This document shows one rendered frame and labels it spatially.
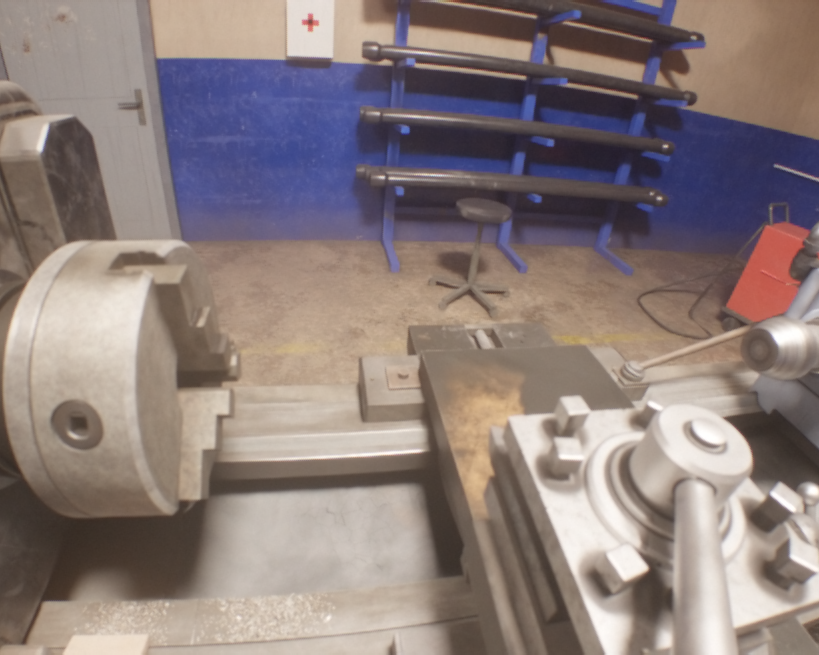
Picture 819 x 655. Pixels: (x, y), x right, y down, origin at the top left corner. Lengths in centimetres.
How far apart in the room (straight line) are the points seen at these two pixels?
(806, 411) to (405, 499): 78
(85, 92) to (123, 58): 37
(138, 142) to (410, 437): 320
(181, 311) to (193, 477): 14
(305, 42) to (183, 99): 95
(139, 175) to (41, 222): 311
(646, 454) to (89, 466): 36
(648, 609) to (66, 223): 59
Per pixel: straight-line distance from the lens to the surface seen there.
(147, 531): 80
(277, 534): 73
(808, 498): 57
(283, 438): 68
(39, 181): 54
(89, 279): 36
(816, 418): 104
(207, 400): 41
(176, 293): 36
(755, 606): 31
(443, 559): 72
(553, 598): 31
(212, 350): 39
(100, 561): 81
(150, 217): 373
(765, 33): 496
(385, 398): 70
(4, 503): 57
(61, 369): 34
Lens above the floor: 135
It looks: 33 degrees down
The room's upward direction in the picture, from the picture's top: 6 degrees clockwise
